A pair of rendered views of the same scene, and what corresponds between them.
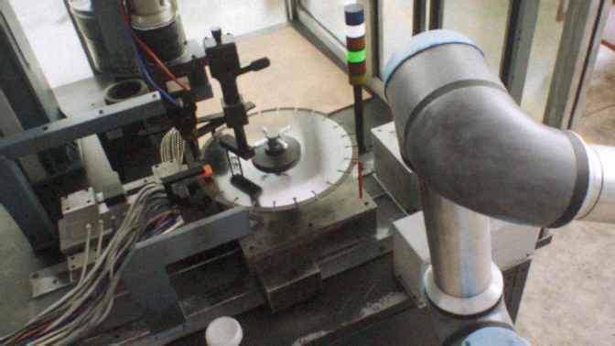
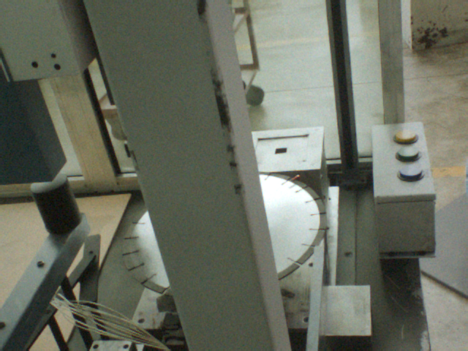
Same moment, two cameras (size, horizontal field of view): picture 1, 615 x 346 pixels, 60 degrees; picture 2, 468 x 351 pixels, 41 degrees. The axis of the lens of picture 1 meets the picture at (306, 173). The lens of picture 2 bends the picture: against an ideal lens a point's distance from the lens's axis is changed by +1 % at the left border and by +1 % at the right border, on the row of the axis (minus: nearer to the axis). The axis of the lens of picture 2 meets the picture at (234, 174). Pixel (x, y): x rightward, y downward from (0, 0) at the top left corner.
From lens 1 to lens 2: 0.88 m
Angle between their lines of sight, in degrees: 46
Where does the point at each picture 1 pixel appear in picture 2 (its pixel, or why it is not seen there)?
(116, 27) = (50, 137)
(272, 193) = (287, 243)
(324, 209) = not seen: hidden behind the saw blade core
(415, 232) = (397, 188)
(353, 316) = (417, 303)
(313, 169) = (278, 207)
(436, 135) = not seen: outside the picture
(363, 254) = (346, 269)
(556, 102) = (392, 31)
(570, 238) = not seen: hidden behind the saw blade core
